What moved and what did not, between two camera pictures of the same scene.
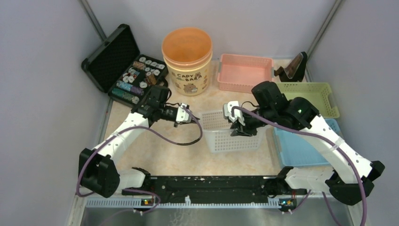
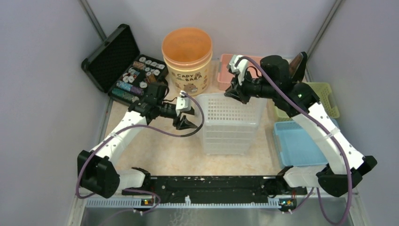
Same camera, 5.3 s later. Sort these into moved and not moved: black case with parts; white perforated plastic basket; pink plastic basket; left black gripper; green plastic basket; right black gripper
Moved: right black gripper; white perforated plastic basket
Not moved: green plastic basket; pink plastic basket; black case with parts; left black gripper
